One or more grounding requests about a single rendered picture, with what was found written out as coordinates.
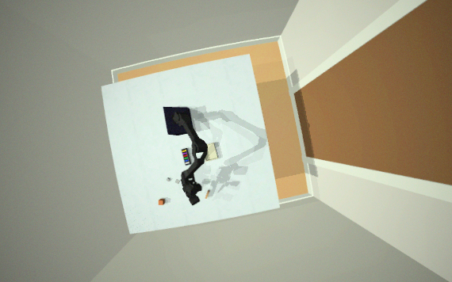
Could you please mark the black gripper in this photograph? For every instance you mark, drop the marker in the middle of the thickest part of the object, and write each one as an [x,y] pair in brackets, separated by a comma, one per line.
[193,199]

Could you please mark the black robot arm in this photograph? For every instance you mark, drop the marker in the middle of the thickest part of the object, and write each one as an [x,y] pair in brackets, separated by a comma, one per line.
[198,146]

